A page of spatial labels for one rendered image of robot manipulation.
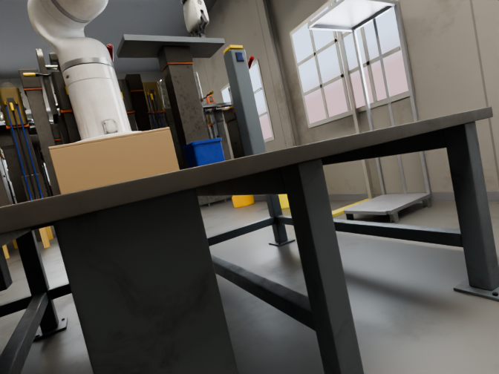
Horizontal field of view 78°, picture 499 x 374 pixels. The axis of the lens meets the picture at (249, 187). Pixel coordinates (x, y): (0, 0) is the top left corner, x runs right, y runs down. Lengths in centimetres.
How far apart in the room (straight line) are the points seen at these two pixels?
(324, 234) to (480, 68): 232
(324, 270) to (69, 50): 81
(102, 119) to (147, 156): 14
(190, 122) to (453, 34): 236
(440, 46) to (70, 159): 283
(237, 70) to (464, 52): 207
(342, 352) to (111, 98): 88
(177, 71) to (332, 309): 91
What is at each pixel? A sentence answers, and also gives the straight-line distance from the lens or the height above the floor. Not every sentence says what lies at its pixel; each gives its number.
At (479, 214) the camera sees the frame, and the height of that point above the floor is 31.
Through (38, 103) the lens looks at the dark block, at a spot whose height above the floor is 101.
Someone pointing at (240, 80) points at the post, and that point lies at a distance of 130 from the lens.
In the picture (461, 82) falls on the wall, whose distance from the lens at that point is 300.
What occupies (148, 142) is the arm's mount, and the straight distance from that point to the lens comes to 77.
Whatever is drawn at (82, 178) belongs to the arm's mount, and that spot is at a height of 73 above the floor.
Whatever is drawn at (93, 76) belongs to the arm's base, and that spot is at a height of 96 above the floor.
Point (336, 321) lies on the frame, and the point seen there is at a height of 23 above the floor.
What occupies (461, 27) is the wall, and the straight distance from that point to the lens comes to 304.
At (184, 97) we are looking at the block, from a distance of 117.
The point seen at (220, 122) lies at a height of 92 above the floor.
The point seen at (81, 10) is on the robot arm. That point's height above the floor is 112.
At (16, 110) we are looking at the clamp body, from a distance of 122.
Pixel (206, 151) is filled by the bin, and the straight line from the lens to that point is 102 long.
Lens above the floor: 68
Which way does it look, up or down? 4 degrees down
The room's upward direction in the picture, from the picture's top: 12 degrees counter-clockwise
